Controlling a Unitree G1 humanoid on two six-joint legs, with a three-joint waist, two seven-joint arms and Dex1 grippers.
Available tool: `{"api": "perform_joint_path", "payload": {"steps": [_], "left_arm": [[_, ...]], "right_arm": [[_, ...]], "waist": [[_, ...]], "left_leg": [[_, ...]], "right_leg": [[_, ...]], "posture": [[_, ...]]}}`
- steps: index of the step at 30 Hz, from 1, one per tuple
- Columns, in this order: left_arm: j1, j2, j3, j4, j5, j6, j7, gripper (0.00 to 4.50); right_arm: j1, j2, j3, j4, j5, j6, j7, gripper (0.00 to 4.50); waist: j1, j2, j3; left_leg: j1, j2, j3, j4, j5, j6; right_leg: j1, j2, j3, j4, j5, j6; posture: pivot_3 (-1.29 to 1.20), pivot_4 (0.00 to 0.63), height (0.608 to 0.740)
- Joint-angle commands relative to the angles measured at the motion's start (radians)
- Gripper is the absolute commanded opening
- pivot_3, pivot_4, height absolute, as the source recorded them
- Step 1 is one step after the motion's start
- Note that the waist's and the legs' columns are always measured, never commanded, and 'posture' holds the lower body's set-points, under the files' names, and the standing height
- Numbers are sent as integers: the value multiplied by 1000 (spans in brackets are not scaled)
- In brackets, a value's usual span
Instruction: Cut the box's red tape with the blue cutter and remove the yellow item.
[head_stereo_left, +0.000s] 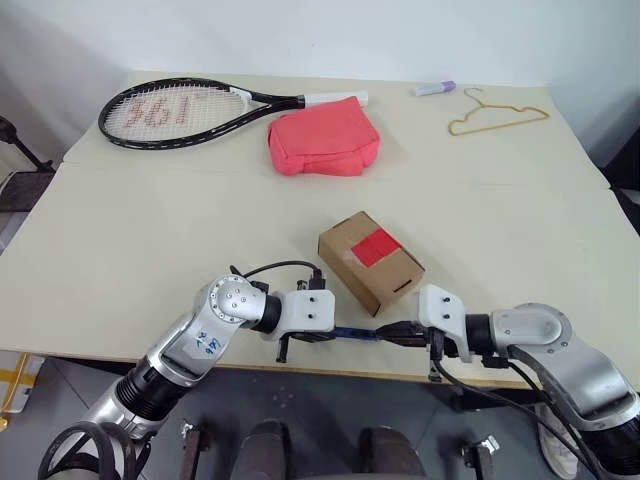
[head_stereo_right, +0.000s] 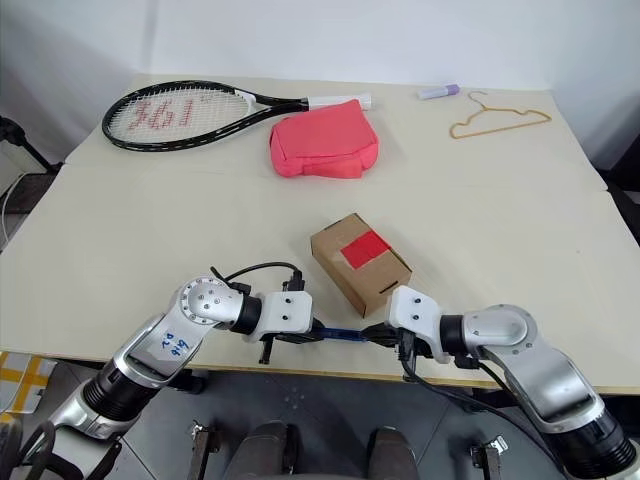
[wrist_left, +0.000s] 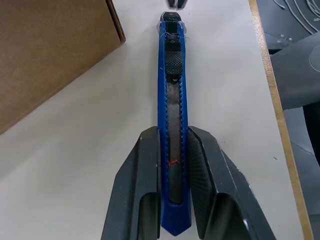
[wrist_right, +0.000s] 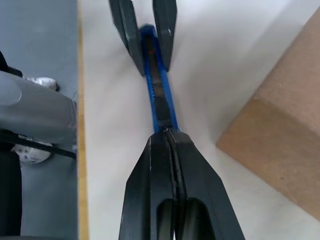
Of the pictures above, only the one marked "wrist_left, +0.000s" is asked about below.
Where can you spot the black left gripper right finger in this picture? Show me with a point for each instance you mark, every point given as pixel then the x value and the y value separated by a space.
pixel 225 190

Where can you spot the blue utility cutter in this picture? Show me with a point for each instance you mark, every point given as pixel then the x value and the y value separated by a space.
pixel 162 120

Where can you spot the brown cardboard box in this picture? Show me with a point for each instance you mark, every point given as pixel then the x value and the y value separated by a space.
pixel 50 50

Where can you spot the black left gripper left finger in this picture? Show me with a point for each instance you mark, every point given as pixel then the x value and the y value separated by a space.
pixel 132 190

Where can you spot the dark grey rounded robot body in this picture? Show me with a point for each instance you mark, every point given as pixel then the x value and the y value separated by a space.
pixel 297 75

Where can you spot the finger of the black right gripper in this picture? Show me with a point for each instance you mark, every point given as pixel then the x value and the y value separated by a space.
pixel 176 3

